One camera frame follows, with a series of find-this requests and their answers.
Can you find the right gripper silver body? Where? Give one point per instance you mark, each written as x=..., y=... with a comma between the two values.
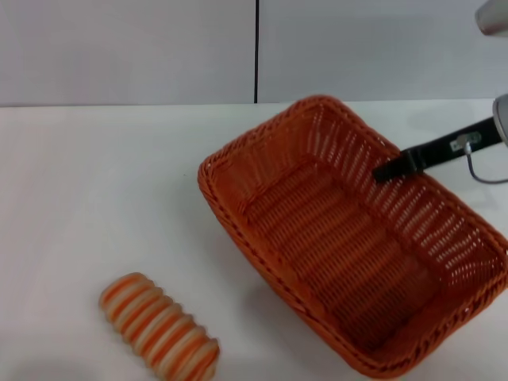
x=502, y=119

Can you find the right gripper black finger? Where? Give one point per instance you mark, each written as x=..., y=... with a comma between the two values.
x=428, y=155

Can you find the orange woven rectangular basket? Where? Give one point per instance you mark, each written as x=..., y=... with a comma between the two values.
x=325, y=258

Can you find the orange white striped bread roll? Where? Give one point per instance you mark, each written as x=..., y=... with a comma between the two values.
x=158, y=325

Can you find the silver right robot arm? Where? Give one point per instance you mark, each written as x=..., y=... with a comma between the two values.
x=494, y=16

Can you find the black vertical wall strip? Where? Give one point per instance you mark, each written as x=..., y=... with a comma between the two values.
x=256, y=51

